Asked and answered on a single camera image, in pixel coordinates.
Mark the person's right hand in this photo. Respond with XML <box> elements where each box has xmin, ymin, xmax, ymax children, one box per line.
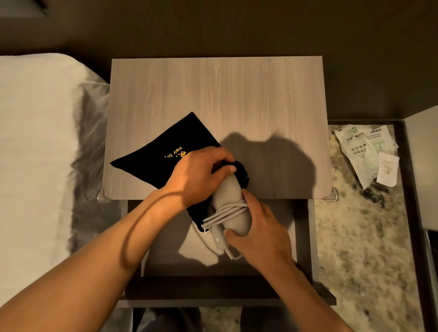
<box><xmin>224</xmin><ymin>189</ymin><xmax>296</xmax><ymax>275</ymax></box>

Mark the person's left hand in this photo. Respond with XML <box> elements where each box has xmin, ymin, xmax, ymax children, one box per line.
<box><xmin>164</xmin><ymin>146</ymin><xmax>237</xmax><ymax>210</ymax></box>

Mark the grey hair dryer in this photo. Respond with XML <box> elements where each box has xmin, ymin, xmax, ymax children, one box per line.
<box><xmin>208</xmin><ymin>173</ymin><xmax>253</xmax><ymax>260</ymax></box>

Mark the grey hair dryer cable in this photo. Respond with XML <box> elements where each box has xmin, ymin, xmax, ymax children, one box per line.
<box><xmin>201</xmin><ymin>199</ymin><xmax>248</xmax><ymax>241</ymax></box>

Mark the black drawstring pouch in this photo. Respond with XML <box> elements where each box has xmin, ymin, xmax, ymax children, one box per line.
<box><xmin>110</xmin><ymin>112</ymin><xmax>249</xmax><ymax>233</ymax></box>

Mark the person's left forearm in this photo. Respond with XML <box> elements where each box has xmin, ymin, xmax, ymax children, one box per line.
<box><xmin>0</xmin><ymin>189</ymin><xmax>188</xmax><ymax>332</ymax></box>

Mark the person's right forearm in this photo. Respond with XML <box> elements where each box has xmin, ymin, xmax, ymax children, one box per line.
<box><xmin>263</xmin><ymin>261</ymin><xmax>354</xmax><ymax>332</ymax></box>

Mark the light wooden side table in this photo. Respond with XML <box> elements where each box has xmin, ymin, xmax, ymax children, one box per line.
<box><xmin>103</xmin><ymin>56</ymin><xmax>337</xmax><ymax>308</ymax></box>

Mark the narrow white green-print packet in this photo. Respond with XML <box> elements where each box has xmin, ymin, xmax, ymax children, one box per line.
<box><xmin>348</xmin><ymin>140</ymin><xmax>382</xmax><ymax>189</ymax></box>

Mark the wide white green-print packet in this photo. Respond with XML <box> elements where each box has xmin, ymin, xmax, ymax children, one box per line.
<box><xmin>334</xmin><ymin>124</ymin><xmax>399</xmax><ymax>156</ymax></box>

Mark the small white paper sachet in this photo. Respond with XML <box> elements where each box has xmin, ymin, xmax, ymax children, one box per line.
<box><xmin>376</xmin><ymin>152</ymin><xmax>400</xmax><ymax>188</ymax></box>

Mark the beige cabinet panel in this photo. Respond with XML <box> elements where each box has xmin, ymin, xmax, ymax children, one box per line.
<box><xmin>404</xmin><ymin>105</ymin><xmax>438</xmax><ymax>234</ymax></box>

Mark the bed with white sheet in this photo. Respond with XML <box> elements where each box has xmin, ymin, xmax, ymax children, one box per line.
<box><xmin>0</xmin><ymin>53</ymin><xmax>124</xmax><ymax>308</ymax></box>

